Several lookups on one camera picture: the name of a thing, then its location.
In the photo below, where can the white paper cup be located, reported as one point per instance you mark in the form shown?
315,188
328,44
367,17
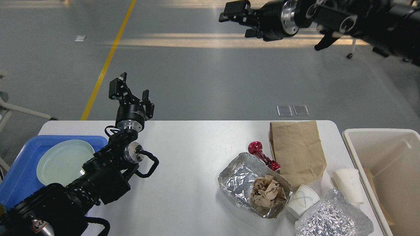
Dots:
348,182
304,198

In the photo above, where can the clear floor plate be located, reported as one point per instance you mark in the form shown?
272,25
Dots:
301,110
284,111

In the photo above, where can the white chair base left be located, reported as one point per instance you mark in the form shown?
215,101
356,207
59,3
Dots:
9,108

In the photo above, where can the left clear floor plate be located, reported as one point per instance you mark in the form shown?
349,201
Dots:
284,111

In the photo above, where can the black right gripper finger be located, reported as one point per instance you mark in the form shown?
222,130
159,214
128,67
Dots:
254,33
240,12

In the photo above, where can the white floor tag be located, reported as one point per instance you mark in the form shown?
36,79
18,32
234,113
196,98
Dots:
80,38

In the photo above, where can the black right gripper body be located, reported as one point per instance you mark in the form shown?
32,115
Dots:
277,19

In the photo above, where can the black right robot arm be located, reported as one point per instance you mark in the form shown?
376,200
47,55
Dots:
391,28

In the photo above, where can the mint green plate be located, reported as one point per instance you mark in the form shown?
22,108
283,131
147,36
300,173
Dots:
63,162

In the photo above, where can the crumpled foil tray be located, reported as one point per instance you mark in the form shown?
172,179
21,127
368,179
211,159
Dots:
334,216

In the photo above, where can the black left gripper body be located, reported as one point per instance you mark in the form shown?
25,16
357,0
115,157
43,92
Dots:
134,116

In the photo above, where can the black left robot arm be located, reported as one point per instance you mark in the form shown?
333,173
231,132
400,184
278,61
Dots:
57,210

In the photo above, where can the aluminium foil tray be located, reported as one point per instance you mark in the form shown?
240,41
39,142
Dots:
237,179

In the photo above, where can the blue plastic tray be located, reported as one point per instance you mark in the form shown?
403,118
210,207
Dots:
21,180

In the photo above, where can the red shiny wrapper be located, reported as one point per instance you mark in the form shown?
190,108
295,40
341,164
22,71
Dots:
255,148

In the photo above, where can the white plastic bin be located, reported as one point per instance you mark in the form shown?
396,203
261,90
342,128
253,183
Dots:
389,161

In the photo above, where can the right clear floor plate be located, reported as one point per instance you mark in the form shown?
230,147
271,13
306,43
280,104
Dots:
301,110

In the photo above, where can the crumpled brown paper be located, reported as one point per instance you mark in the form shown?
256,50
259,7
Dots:
267,192

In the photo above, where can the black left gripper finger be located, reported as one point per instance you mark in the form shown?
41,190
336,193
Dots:
148,106
118,90

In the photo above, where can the white rolling chair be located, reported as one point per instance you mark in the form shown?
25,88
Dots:
352,49

